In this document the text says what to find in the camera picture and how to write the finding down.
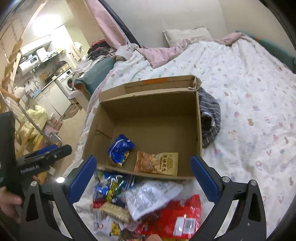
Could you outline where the white Doritos style bag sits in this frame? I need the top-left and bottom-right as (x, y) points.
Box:
(94, 209), (121, 237)

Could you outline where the red snack bag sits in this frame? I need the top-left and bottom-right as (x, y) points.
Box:
(135, 194), (202, 240)

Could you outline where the blue snack bag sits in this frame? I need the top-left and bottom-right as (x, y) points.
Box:
(93, 169), (135, 206)

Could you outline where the small blue chip bag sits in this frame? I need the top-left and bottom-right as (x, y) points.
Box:
(107, 134), (135, 168)

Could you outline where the wafer biscuit pack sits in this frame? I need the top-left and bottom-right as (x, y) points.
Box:
(99, 202), (132, 223)

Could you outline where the orange peanut snack bag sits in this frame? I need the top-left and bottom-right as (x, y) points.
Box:
(134, 151), (179, 176)

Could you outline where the silver white snack bag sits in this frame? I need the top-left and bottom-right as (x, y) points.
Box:
(122, 180), (184, 221)

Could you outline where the person's left hand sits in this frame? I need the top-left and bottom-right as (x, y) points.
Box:
(0, 186), (23, 224)

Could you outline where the person's right hand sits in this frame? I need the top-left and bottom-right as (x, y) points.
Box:
(145, 234), (163, 241)

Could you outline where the yellow bedding bundle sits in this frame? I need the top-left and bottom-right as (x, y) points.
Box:
(18, 105), (48, 144)

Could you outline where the white kitchen cabinet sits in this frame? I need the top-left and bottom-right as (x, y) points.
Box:
(34, 81), (71, 120)

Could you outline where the white washing machine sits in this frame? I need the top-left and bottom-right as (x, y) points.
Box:
(55, 68), (75, 97)

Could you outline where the teal bed bolster left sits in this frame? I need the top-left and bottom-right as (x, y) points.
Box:
(72, 57), (115, 96)

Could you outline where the teal bed bolster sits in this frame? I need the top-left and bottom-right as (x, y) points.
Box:
(235, 30), (295, 74)
(72, 57), (115, 96)

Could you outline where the white water heater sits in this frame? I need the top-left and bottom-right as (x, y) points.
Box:
(17, 55), (39, 76)

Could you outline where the brown cardboard box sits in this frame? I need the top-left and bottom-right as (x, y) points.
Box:
(83, 75), (202, 180)

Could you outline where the pile of clothes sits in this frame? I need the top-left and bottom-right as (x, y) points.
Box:
(87, 39), (116, 60)

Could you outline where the dark striped garment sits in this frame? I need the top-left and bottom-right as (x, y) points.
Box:
(198, 88), (221, 148)

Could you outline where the pink curtain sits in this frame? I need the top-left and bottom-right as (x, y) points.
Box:
(86, 0), (128, 49)

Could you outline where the white patterned duvet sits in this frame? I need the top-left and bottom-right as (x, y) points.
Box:
(69, 37), (295, 235)

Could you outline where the pink blanket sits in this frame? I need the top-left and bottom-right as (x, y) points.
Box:
(115, 32), (244, 69)

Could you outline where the teal bed bolster right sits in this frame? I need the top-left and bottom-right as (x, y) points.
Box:
(235, 30), (295, 74)

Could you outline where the grey pillow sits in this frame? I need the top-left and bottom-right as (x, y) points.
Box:
(163, 26), (213, 47)

